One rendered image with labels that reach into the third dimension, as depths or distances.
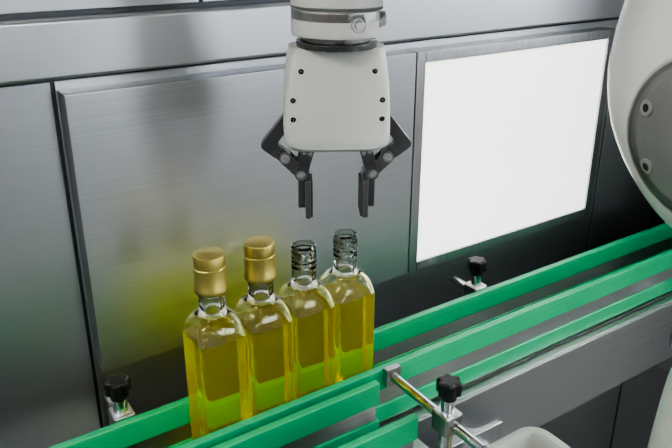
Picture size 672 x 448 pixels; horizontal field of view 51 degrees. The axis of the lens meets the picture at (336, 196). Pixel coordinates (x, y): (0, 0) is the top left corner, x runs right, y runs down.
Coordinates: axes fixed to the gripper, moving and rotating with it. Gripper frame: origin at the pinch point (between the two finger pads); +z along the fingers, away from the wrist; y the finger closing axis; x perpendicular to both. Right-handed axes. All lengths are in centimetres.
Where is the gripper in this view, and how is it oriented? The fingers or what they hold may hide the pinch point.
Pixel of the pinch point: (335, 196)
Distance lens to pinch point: 70.6
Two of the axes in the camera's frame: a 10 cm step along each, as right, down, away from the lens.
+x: 0.6, 3.6, -9.3
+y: -10.0, 0.2, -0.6
